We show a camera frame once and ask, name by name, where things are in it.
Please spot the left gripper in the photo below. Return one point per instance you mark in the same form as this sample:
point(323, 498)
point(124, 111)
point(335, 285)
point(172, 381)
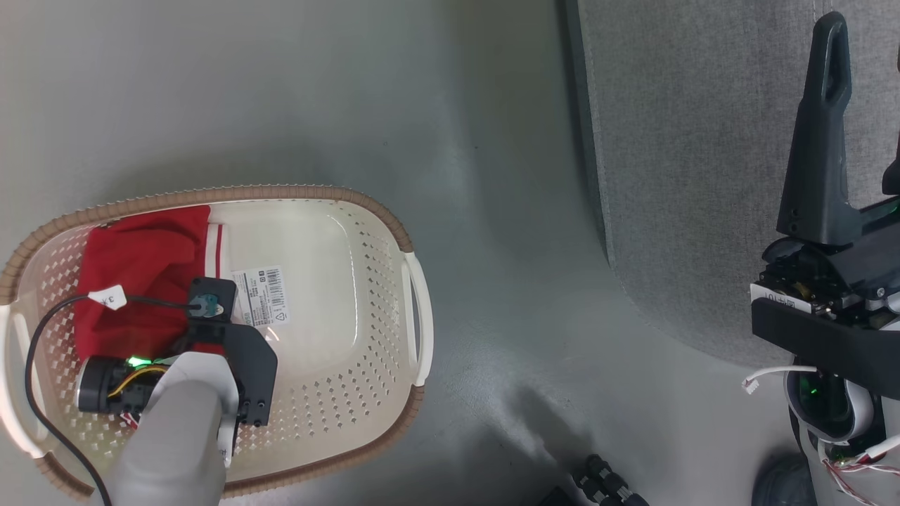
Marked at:
point(105, 385)

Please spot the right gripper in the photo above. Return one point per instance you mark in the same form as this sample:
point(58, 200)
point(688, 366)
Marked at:
point(844, 270)

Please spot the red garment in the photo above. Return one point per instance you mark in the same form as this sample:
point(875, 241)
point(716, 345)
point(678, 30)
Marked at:
point(140, 267)

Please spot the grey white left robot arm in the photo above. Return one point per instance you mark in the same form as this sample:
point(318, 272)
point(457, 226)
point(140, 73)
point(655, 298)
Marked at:
point(176, 436)

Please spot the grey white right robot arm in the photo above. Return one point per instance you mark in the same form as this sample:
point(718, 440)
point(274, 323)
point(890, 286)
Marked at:
point(863, 411)

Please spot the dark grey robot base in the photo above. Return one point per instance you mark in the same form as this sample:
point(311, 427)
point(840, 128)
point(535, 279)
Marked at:
point(780, 485)

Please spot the grey fabric couch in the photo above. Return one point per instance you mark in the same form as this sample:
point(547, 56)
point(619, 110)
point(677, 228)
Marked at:
point(689, 176)

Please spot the white barcode label sticker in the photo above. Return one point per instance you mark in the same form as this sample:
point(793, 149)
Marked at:
point(264, 295)

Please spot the cream perforated laundry basket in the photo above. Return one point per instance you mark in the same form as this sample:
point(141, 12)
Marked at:
point(330, 337)

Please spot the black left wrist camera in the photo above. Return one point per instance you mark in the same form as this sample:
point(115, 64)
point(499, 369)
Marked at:
point(214, 292)

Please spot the black left camera bracket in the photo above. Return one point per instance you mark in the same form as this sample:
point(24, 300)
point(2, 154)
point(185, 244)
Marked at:
point(253, 372)

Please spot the black camera bracket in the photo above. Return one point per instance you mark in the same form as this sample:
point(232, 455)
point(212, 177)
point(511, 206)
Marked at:
point(830, 344)
point(253, 372)

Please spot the black right camera bracket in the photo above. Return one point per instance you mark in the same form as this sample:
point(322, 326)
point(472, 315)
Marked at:
point(830, 344)

